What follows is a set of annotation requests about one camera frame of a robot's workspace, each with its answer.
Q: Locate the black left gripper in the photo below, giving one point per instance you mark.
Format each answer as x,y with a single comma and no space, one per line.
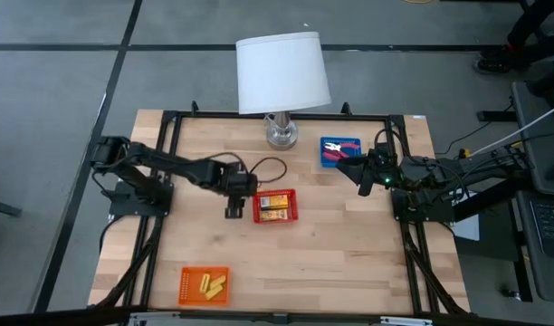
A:
238,181

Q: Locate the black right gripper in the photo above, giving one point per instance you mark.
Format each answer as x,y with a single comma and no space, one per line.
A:
385,169

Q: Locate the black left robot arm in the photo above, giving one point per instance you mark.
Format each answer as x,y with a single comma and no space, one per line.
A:
177,165

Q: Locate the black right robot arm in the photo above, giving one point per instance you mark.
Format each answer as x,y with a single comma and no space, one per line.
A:
467,169

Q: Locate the red plastic basket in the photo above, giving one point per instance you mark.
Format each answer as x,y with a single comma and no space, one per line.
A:
256,216

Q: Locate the blue plastic basket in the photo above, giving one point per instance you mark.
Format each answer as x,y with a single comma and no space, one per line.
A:
355,144

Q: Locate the yellow orange crayon box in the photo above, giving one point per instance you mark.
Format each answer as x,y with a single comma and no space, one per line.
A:
272,216
277,201

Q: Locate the orange plastic basket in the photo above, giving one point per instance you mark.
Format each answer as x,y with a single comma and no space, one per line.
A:
188,285

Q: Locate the white sheet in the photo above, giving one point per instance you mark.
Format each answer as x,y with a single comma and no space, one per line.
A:
469,228

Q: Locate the white shade silver table lamp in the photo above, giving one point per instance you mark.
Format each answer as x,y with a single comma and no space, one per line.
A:
281,72

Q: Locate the black desk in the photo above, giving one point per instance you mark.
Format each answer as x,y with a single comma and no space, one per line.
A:
544,172

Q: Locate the black laptop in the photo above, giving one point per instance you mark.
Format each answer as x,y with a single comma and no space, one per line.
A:
553,222

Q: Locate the person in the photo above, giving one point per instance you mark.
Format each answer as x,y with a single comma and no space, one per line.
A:
528,20

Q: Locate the black floor stand foot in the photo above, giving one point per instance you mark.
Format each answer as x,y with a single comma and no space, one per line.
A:
1,207

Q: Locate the black metal table frame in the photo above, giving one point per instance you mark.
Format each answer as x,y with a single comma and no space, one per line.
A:
213,114

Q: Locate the black camera mount rail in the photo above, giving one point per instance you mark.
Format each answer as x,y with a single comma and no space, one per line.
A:
277,319

